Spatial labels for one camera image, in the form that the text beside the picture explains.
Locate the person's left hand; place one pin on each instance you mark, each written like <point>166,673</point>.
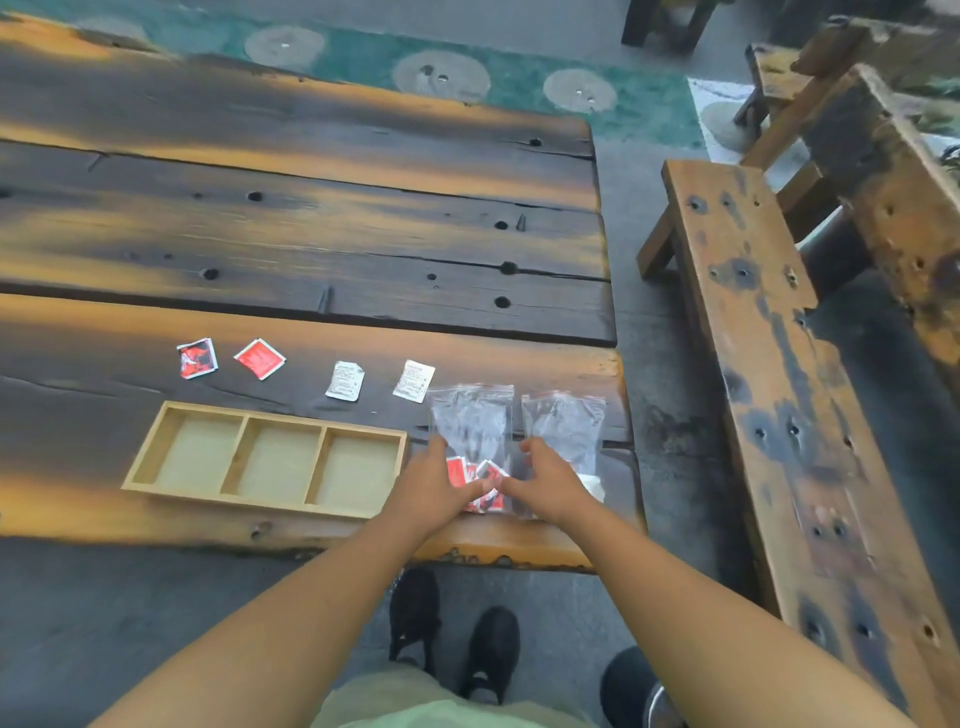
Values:
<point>431,499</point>

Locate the person's right hand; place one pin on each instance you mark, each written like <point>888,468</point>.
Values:
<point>555,495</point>

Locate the pile of white sachets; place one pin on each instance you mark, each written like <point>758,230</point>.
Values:
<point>592,487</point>

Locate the pile of red sachets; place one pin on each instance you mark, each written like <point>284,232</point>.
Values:
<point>487,472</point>

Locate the clear plastic zip bag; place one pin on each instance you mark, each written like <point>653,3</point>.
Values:
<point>570,427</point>
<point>472,420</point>

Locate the white sachet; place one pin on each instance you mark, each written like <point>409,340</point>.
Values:
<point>346,381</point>
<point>414,381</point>

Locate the wooden three-compartment tray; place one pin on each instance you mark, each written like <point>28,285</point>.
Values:
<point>277,461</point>

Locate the red black sachet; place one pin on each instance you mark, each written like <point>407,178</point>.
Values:
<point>197,358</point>

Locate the person's left forearm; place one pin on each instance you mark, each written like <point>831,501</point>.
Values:
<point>285,637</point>

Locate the person's right forearm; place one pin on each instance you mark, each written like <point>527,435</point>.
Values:
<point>712,637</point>

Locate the person's black left shoe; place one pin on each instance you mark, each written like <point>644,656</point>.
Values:
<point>415,615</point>

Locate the person's light green shirt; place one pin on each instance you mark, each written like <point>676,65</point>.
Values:
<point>420,709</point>

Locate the black lined metal bin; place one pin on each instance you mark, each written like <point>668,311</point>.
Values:
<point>626,690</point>

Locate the long rustic wooden bench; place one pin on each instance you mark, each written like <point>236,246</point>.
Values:
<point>765,375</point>

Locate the round stone floor disc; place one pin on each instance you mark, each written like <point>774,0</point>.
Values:
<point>285,46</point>
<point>441,76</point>
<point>580,91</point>

